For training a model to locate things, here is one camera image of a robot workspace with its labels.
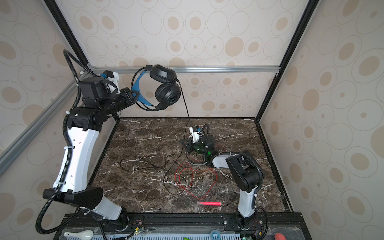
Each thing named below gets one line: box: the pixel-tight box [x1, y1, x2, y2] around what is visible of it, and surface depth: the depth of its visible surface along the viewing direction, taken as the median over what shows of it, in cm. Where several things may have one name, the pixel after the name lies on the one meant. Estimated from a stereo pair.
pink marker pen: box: [197, 201, 222, 206], surface depth 81 cm
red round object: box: [274, 232, 287, 240], surface depth 69 cm
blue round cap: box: [210, 229, 221, 240], surface depth 71 cm
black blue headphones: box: [150, 64, 182, 111], surface depth 54 cm
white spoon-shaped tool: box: [63, 230, 94, 240], surface depth 71 cm
